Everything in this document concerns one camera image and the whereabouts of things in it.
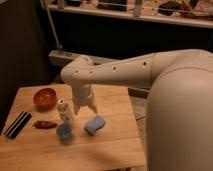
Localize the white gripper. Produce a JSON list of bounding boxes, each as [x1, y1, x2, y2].
[[72, 85, 98, 116]]

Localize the white plastic bottle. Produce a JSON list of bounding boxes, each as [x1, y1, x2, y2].
[[58, 99, 74, 124]]

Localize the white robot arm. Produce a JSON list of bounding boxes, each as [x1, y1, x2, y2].
[[61, 49, 213, 171]]

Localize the blue sponge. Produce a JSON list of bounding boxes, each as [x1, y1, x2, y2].
[[84, 115, 105, 136]]

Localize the blue cup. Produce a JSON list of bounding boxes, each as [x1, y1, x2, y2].
[[56, 123, 72, 140]]

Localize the red bowl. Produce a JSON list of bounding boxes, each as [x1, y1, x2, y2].
[[33, 88, 57, 108]]

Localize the wooden table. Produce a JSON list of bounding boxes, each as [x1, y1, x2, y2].
[[0, 85, 145, 171]]

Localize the red chip bag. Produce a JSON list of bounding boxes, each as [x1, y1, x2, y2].
[[33, 121, 57, 129]]

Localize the background shelf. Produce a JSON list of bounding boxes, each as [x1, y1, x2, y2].
[[40, 0, 213, 29]]

